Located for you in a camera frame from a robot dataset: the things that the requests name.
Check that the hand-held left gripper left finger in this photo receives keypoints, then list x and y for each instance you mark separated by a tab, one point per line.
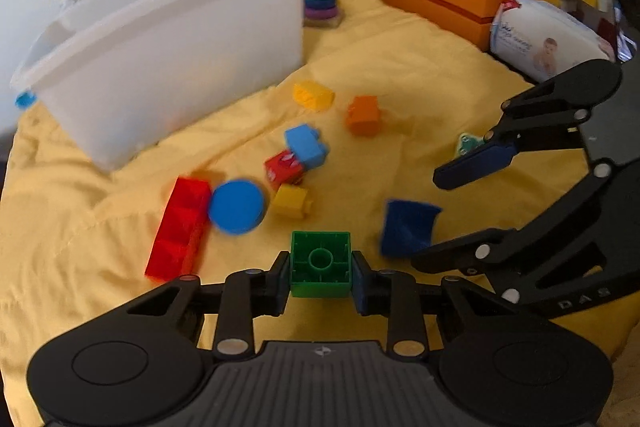
281	282

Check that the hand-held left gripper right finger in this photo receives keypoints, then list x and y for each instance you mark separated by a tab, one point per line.
361	287

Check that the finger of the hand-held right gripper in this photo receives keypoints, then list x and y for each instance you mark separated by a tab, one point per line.
450	254
475	164

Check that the green building block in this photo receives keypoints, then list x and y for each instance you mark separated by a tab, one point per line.
320	287

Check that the dark blue building block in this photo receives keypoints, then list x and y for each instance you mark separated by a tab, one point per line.
407	229

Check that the clear plastic storage bin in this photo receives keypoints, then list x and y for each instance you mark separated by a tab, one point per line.
175	57

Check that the green and white puzzle piece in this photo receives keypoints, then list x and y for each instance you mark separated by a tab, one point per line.
469	144

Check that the small yellow building block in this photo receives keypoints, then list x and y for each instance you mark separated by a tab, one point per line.
290	202

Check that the blue round disc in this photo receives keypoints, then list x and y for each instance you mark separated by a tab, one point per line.
236	207

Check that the red printed building block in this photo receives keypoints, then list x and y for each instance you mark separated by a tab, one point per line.
282	169

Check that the long red building block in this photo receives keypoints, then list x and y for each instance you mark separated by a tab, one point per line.
180	227

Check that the orange building block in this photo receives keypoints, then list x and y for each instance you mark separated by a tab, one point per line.
363	116

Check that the light blue building block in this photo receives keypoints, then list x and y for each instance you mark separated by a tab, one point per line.
306	144

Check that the white baby wipes packet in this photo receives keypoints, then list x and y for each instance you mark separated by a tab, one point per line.
545	37

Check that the wide yellow building block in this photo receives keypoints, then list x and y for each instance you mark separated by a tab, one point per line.
314	96

